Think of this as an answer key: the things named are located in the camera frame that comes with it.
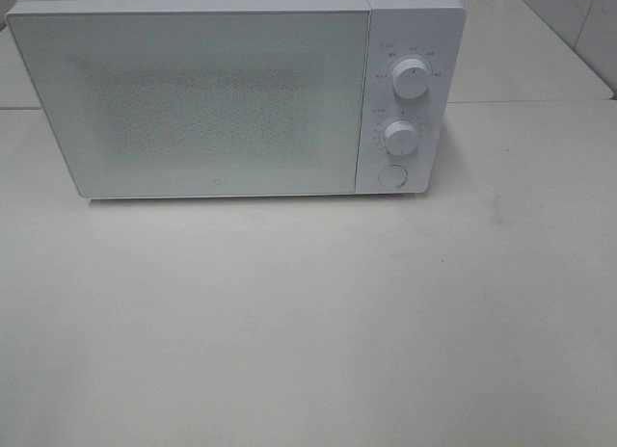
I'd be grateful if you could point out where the white timer knob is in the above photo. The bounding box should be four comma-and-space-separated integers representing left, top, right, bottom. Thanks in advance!
384, 120, 419, 156

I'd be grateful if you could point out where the white microwave door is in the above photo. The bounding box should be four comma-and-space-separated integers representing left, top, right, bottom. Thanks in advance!
9, 12, 368, 198

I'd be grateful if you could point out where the upper white power knob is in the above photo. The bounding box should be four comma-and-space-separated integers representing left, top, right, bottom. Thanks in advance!
391, 55, 432, 100

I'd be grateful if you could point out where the white microwave oven body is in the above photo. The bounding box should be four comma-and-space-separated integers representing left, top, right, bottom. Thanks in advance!
6, 0, 467, 199

